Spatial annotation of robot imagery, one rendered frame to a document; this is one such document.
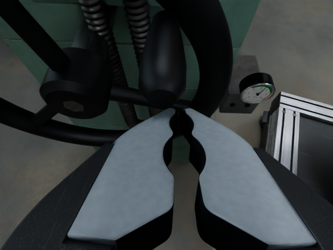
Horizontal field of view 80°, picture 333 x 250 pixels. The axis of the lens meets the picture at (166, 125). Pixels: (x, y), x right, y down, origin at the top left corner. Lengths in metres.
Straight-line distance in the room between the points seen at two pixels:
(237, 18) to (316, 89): 1.22
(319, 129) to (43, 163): 1.28
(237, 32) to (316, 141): 0.74
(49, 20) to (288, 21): 1.76
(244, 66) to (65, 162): 0.91
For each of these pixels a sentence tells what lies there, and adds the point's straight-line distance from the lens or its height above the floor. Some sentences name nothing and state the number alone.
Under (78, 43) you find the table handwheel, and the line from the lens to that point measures 0.23.
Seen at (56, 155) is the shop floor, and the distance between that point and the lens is 1.15.
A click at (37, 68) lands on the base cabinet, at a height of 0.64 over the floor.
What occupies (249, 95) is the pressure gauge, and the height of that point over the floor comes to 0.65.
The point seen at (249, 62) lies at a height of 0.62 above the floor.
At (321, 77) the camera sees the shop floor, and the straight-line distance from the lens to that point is 1.64.
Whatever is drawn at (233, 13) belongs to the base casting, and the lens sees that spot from 0.37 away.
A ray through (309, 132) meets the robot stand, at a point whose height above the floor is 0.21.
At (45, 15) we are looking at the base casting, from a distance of 0.42.
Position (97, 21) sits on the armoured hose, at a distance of 0.24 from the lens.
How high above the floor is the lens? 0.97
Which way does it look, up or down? 62 degrees down
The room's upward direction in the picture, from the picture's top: 2 degrees clockwise
